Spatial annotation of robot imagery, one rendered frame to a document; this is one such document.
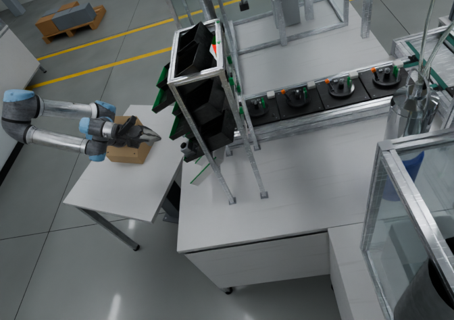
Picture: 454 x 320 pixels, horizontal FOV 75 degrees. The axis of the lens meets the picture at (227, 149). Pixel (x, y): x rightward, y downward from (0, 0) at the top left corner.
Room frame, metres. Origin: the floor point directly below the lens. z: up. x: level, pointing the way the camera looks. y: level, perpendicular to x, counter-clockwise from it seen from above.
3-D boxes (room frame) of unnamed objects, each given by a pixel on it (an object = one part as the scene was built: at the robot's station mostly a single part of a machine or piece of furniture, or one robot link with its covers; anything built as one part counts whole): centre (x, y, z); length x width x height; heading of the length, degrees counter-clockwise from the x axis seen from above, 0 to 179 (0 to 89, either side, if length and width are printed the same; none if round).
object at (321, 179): (1.26, -0.45, 0.85); 1.50 x 1.41 x 0.03; 165
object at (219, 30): (0.99, -0.04, 1.26); 0.36 x 0.21 x 0.80; 165
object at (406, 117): (0.59, -0.63, 1.32); 0.14 x 0.14 x 0.38
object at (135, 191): (1.51, 0.56, 0.84); 0.90 x 0.70 x 0.03; 144
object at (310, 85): (1.24, -0.50, 1.01); 0.24 x 0.24 x 0.13; 75
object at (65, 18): (7.03, 1.91, 0.20); 1.20 x 0.80 x 0.41; 74
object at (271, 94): (1.31, -0.26, 1.01); 0.24 x 0.24 x 0.13; 75
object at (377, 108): (1.25, -0.48, 0.91); 1.24 x 0.33 x 0.10; 75
